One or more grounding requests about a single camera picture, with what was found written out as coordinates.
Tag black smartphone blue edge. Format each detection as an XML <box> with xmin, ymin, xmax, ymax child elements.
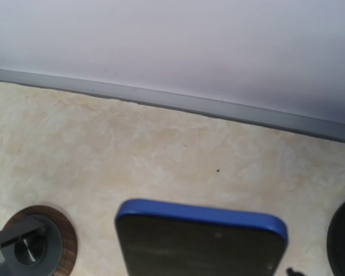
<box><xmin>114</xmin><ymin>199</ymin><xmax>288</xmax><ymax>275</ymax></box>

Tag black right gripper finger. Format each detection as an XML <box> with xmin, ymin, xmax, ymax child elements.
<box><xmin>286</xmin><ymin>267</ymin><xmax>305</xmax><ymax>276</ymax></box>

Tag black round-base pole stand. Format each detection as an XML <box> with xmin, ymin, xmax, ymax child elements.
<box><xmin>327</xmin><ymin>202</ymin><xmax>345</xmax><ymax>276</ymax></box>

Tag brown-base plate phone stand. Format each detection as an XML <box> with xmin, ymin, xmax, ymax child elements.
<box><xmin>0</xmin><ymin>205</ymin><xmax>78</xmax><ymax>276</ymax></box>

